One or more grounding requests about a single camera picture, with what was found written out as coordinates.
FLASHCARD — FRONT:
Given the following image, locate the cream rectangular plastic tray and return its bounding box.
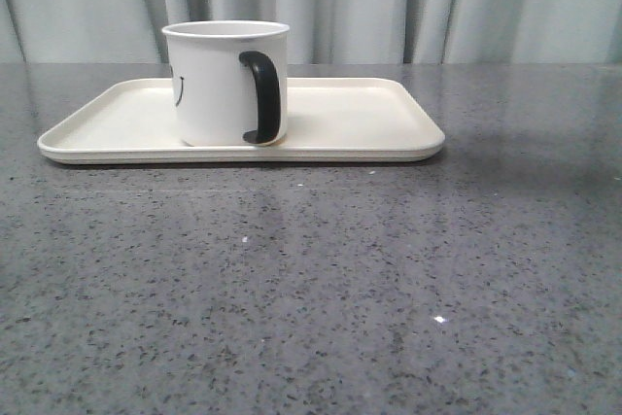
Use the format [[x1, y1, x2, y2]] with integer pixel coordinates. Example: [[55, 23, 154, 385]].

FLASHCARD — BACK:
[[37, 78, 445, 164]]

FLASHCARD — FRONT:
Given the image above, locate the white smiley mug black handle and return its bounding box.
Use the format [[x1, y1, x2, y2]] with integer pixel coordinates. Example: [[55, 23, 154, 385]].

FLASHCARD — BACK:
[[162, 20, 290, 146]]

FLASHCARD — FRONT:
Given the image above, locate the pale grey-green curtain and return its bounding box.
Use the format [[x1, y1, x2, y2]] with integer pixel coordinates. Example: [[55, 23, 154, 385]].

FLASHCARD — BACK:
[[1, 0, 621, 64]]

